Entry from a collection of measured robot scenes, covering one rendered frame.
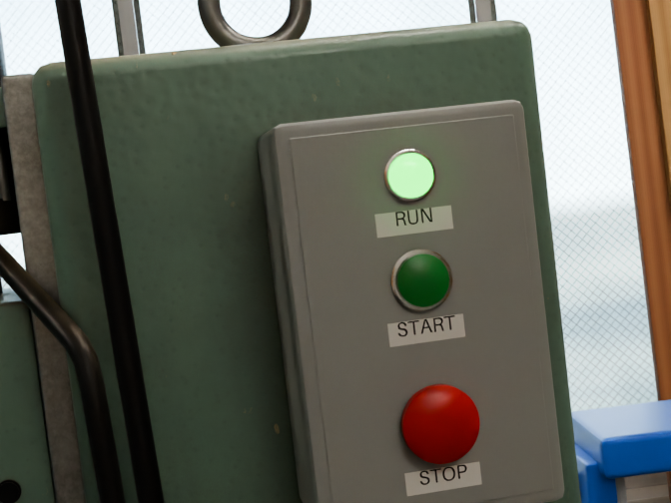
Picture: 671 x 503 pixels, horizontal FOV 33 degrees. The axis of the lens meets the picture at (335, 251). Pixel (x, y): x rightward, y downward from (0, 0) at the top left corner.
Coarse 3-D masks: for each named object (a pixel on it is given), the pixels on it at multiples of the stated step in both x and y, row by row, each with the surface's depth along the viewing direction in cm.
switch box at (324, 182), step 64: (320, 128) 43; (384, 128) 43; (448, 128) 43; (512, 128) 44; (320, 192) 43; (384, 192) 43; (448, 192) 43; (512, 192) 44; (320, 256) 43; (384, 256) 43; (448, 256) 43; (512, 256) 44; (320, 320) 43; (384, 320) 43; (512, 320) 44; (320, 384) 43; (384, 384) 43; (448, 384) 44; (512, 384) 44; (320, 448) 43; (384, 448) 43; (512, 448) 44
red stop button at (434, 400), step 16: (416, 400) 43; (432, 400) 43; (448, 400) 43; (464, 400) 43; (416, 416) 42; (432, 416) 42; (448, 416) 43; (464, 416) 43; (416, 432) 42; (432, 432) 42; (448, 432) 43; (464, 432) 43; (416, 448) 43; (432, 448) 43; (448, 448) 43; (464, 448) 43
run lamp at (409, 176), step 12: (396, 156) 43; (408, 156) 43; (420, 156) 43; (384, 168) 43; (396, 168) 42; (408, 168) 42; (420, 168) 43; (432, 168) 43; (384, 180) 43; (396, 180) 42; (408, 180) 42; (420, 180) 43; (432, 180) 43; (396, 192) 43; (408, 192) 43; (420, 192) 43
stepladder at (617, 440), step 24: (600, 408) 135; (624, 408) 133; (648, 408) 132; (576, 432) 130; (600, 432) 123; (624, 432) 121; (648, 432) 120; (576, 456) 126; (600, 456) 120; (624, 456) 120; (648, 456) 120; (600, 480) 122; (624, 480) 125
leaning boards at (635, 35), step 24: (624, 0) 182; (648, 0) 180; (624, 24) 182; (648, 24) 183; (624, 48) 182; (648, 48) 183; (624, 72) 182; (648, 72) 183; (624, 96) 182; (648, 96) 182; (624, 120) 184; (648, 120) 182; (648, 144) 182; (648, 168) 182; (648, 192) 182; (648, 216) 182; (648, 240) 182; (648, 264) 182; (648, 288) 182; (648, 312) 183
